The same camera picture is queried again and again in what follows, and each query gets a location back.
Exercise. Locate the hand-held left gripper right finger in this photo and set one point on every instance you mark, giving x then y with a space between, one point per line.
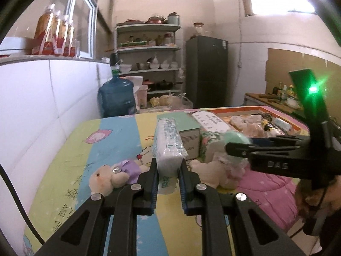
183 189

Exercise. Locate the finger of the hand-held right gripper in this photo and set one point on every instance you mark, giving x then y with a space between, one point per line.
277 138
239 149

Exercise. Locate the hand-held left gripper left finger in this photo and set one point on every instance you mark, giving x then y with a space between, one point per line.
153 189

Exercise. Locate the green makeup sponge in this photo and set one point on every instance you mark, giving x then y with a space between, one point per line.
237 138

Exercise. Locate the orange cardboard box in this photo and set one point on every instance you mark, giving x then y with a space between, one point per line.
226 109

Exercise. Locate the long white tissue pack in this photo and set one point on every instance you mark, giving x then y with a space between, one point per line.
169 144

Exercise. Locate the person's right hand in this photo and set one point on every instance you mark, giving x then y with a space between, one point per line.
333 197

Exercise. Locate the black and yellow small item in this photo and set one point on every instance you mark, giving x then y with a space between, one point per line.
269 128

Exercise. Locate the beige puff in clear bag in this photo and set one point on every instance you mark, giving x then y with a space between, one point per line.
257 126

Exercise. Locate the leopard print scrunchie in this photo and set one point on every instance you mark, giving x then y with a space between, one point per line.
266 117

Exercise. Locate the beige teddy bear pink dress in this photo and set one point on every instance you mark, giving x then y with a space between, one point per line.
213 172

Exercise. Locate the floral tissue pack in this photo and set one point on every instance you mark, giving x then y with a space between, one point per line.
210 128

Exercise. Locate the group of condiment bottles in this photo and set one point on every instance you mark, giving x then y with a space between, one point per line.
289 94

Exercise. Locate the beige teddy bear purple dress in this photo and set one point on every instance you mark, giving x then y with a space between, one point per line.
112 177

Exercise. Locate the wooden kitchen counter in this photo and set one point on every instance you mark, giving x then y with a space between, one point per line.
258 97

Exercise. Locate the mint green box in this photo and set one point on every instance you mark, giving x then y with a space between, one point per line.
186 122

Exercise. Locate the cardboard sheet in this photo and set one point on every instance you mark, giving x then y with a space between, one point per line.
287 64

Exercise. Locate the clear plastic bag of food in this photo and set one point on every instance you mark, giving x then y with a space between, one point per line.
173 101

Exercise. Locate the dark grey fridge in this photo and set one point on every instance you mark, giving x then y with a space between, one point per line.
206 72

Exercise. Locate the cartoon printed bed sheet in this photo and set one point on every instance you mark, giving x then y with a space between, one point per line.
80 144

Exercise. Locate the pink container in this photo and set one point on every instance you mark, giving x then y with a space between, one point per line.
143 96

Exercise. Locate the black pot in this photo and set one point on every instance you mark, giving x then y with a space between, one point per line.
165 85

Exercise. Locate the blue water jug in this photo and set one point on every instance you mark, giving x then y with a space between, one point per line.
116 96

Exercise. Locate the white paper bag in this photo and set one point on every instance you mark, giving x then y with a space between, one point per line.
134 85

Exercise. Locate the white bowl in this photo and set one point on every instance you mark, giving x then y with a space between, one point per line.
125 68

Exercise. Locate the glass jar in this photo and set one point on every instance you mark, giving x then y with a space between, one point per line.
198 30

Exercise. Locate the grey shelf rack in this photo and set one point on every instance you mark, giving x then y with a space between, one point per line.
149 48

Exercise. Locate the mint green pot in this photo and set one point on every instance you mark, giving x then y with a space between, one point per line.
173 18

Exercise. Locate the red cooking pot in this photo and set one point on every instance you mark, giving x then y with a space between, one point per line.
155 20

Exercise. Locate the sliding window frame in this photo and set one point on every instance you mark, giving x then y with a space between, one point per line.
92 18

